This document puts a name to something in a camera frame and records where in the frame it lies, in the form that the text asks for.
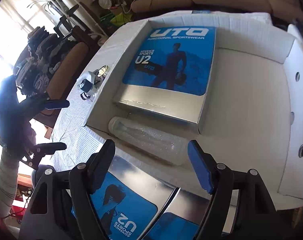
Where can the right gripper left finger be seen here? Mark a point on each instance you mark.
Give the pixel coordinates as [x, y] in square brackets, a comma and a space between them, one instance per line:
[61, 207]

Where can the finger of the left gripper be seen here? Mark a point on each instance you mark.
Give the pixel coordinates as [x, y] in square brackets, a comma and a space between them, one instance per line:
[34, 154]
[35, 104]

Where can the white plastic bottle blue label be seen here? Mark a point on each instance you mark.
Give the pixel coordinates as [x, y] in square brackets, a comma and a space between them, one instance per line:
[89, 83]

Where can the small tin candle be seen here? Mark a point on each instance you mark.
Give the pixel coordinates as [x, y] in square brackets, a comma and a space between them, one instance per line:
[103, 71]

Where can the clear plastic water bottle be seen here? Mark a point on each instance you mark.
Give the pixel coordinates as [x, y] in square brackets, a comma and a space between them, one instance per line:
[162, 145]

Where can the silver blue sportswear box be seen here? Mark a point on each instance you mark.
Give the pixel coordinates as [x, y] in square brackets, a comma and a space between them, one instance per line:
[170, 73]

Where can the purple eyelash curler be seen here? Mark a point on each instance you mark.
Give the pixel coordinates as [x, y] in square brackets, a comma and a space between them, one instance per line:
[86, 97]

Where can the left forearm white sleeve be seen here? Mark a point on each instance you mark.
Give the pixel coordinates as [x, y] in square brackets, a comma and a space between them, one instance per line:
[9, 167]

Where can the white striped tablecloth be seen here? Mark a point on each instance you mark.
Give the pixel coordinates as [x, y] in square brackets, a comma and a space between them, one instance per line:
[70, 127]

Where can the brown wooden chair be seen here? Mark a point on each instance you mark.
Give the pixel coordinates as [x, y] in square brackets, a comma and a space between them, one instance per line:
[64, 78]

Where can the yellow green bag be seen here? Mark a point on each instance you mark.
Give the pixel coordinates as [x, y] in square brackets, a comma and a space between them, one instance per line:
[121, 19]

